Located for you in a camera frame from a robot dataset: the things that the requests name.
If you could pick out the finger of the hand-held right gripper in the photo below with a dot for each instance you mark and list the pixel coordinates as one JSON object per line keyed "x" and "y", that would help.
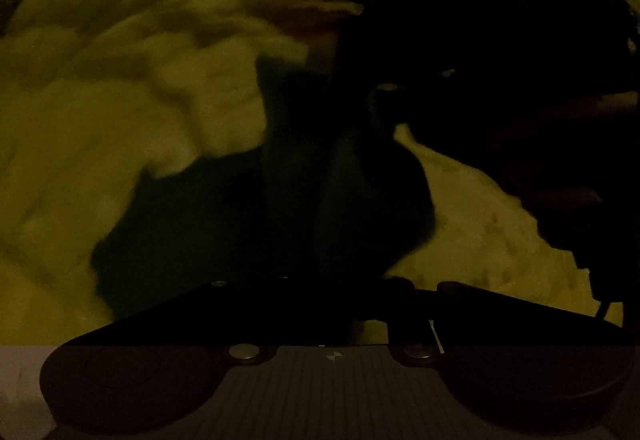
{"x": 395, "y": 110}

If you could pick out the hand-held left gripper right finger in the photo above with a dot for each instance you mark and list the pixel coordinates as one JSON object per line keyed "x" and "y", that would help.
{"x": 400, "y": 305}

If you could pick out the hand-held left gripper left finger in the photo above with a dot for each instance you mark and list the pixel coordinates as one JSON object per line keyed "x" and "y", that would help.
{"x": 225, "y": 315}

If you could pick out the dark green small garment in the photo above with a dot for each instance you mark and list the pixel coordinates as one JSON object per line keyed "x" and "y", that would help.
{"x": 225, "y": 220}

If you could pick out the pile of dark clothes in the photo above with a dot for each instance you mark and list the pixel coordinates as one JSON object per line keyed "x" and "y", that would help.
{"x": 415, "y": 5}

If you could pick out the person's right hand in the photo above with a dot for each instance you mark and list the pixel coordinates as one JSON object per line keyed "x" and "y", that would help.
{"x": 590, "y": 145}

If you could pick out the white floral blanket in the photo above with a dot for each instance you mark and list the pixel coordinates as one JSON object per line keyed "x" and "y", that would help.
{"x": 100, "y": 70}

